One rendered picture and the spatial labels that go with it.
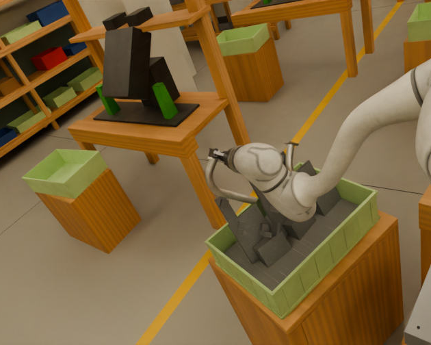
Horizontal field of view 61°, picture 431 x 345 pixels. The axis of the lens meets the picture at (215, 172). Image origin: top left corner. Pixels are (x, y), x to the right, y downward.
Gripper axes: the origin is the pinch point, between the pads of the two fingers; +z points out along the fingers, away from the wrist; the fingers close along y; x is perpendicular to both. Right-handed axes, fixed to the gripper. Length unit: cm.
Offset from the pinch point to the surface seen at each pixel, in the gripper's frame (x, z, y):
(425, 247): 4, -13, -98
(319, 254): 21, -14, -46
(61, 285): 131, 201, 19
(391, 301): 34, 7, -114
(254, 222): 18.8, 9.7, -28.9
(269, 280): 38, -2, -37
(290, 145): -16.3, 6.2, -31.2
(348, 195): -6, 4, -66
